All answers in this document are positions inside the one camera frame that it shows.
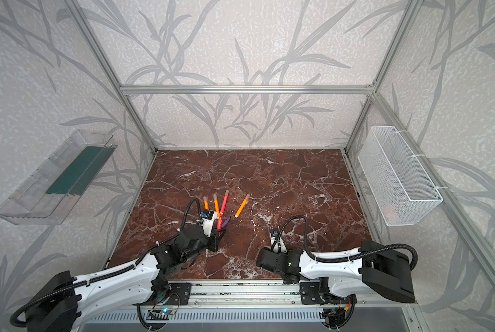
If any orange highlighter pair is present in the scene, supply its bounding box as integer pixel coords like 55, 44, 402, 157
213, 193, 220, 217

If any pink highlighter pair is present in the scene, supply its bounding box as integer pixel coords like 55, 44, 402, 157
220, 190, 230, 215

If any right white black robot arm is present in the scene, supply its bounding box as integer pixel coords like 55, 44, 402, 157
257, 241, 418, 305

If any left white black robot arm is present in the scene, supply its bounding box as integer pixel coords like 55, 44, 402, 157
10, 225, 225, 331

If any purple highlighter pen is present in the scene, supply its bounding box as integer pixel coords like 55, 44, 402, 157
221, 218, 230, 229

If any small green circuit board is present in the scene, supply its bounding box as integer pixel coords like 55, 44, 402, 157
147, 308, 177, 321

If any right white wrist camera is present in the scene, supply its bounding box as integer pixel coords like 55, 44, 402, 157
270, 228, 288, 254

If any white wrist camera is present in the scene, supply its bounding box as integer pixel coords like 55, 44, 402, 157
270, 228, 288, 254
198, 210, 218, 237

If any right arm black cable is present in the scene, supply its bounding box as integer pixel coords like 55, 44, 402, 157
277, 214, 419, 273

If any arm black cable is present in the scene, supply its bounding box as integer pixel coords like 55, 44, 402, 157
9, 197, 203, 329
277, 214, 419, 273

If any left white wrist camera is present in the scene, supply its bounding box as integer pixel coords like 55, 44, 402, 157
198, 210, 218, 237

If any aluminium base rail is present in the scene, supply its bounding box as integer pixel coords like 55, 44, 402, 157
66, 279, 418, 310

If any white wire mesh basket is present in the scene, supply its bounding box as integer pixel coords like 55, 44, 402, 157
358, 126, 443, 227

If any clear plastic wall tray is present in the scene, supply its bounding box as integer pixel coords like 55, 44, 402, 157
0, 129, 118, 225

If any aluminium frame crossbar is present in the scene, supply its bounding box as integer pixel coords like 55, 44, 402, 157
119, 85, 373, 95

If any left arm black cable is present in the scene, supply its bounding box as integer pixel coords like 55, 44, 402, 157
9, 197, 203, 329

